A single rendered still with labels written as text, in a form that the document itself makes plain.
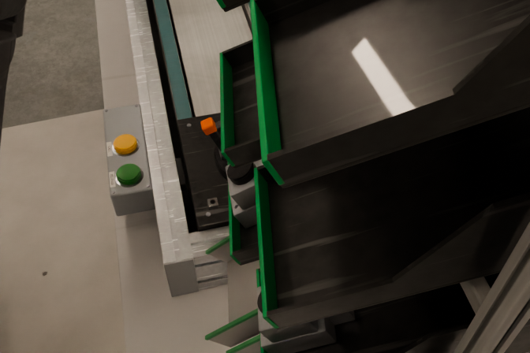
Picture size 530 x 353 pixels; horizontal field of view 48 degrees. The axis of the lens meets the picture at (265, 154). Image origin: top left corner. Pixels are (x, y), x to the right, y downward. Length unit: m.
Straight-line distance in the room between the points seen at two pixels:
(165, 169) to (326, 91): 0.74
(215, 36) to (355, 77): 1.04
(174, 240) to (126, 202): 0.13
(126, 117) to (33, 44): 1.90
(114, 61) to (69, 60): 1.45
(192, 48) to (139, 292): 0.56
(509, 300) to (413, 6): 0.17
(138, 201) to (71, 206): 0.17
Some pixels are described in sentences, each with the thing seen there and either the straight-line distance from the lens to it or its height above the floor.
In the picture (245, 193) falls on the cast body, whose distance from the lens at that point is 0.61.
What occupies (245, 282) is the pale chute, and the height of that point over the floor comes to 1.02.
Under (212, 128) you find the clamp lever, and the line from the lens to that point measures 0.93.
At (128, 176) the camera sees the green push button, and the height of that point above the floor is 0.97.
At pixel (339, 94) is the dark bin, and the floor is 1.53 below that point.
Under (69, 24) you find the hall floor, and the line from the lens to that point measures 3.07.
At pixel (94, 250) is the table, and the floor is 0.86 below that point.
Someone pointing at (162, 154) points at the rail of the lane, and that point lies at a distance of 1.06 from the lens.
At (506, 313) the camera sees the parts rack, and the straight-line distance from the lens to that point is 0.38.
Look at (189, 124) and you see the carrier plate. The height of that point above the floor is 0.97.
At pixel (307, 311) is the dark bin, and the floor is 1.37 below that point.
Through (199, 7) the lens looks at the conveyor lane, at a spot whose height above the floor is 0.92.
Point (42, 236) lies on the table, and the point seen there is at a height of 0.86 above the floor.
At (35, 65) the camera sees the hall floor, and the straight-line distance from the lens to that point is 2.87.
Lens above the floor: 1.74
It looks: 49 degrees down
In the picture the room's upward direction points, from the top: straight up
